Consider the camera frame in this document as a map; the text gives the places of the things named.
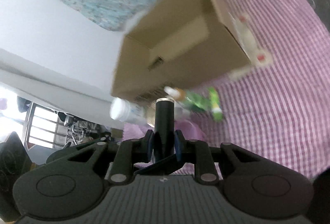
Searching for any black cylindrical tube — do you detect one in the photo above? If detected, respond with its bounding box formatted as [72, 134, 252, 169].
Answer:
[153, 98, 174, 162]

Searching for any green dropper bottle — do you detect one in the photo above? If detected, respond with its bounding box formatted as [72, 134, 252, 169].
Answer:
[164, 86, 211, 112]

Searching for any green lip balm tube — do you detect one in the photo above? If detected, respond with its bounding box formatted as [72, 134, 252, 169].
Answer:
[209, 87, 223, 121]

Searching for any brown cardboard box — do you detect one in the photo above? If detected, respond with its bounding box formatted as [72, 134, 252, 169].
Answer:
[111, 0, 250, 103]

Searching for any purple checkered tablecloth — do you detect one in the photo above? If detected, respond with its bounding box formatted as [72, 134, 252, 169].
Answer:
[121, 0, 330, 179]

